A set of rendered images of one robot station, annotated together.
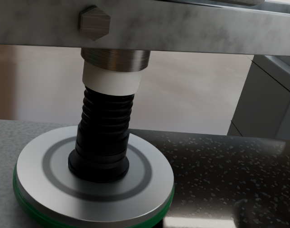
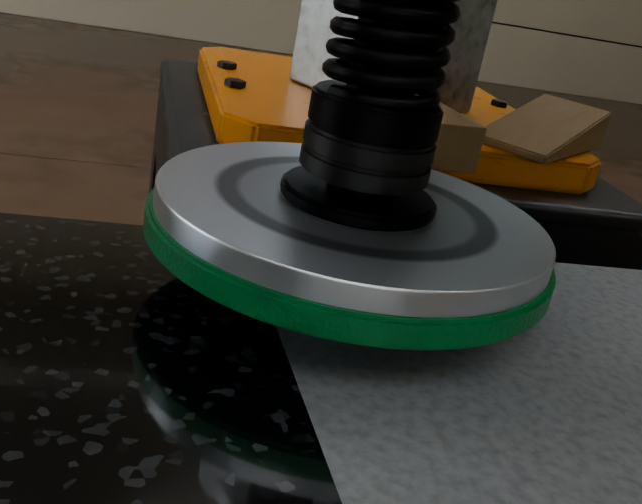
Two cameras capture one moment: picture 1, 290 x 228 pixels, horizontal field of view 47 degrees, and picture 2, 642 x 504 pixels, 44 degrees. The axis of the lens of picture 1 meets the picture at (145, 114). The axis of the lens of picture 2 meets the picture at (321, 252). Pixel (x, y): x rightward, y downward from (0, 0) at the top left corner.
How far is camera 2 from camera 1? 0.79 m
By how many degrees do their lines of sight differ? 132
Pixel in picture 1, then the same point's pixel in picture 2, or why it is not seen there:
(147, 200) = (232, 152)
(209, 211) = (13, 258)
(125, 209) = (273, 148)
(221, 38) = not seen: outside the picture
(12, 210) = not seen: hidden behind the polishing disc
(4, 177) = (562, 328)
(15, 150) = (631, 397)
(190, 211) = (75, 261)
